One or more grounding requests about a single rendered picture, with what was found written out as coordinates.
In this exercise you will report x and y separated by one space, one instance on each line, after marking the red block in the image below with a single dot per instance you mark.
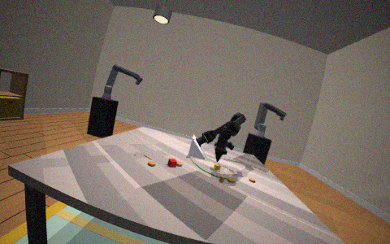
172 163

